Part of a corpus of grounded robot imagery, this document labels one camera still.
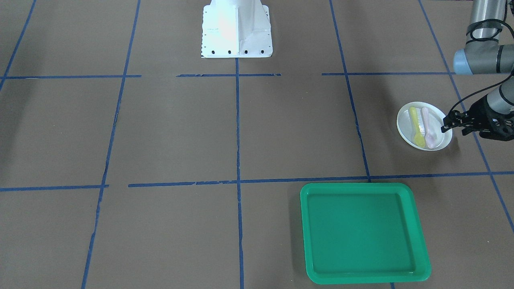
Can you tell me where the white round plate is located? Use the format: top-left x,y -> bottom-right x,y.
396,101 -> 452,151

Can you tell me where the green plastic tray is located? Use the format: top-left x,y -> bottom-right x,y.
300,183 -> 432,285

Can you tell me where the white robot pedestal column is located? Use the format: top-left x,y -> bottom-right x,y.
201,0 -> 273,58

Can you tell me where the yellow plastic spoon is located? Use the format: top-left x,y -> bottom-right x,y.
409,106 -> 426,148

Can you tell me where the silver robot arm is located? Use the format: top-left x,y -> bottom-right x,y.
441,0 -> 514,141

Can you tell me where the pink plastic spoon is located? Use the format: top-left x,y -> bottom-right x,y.
422,107 -> 436,149

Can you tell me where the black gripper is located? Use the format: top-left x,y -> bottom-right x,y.
441,100 -> 496,135

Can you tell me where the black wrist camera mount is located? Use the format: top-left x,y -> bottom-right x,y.
479,113 -> 514,142

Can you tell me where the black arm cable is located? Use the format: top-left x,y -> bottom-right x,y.
446,18 -> 514,119

